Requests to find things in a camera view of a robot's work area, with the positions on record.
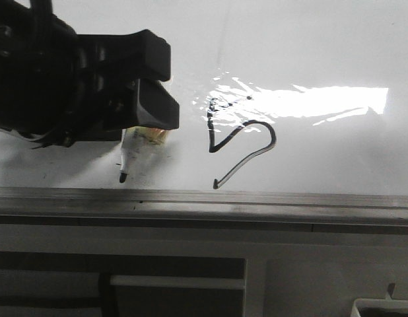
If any white whiteboard with aluminium frame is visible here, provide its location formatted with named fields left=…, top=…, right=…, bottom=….
left=0, top=1, right=408, bottom=226

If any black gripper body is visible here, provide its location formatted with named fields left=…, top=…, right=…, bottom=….
left=0, top=1, right=138, bottom=147

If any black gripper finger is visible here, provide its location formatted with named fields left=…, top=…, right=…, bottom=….
left=78, top=30, right=171, bottom=82
left=91, top=79, right=180, bottom=141

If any white container at bottom right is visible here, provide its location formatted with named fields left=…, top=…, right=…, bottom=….
left=350, top=299, right=408, bottom=317

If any white horizontal bar below board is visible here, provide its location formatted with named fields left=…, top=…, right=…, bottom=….
left=110, top=275, right=245, bottom=290

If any white black-tipped whiteboard marker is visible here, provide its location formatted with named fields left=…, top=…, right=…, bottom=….
left=119, top=126, right=169, bottom=184

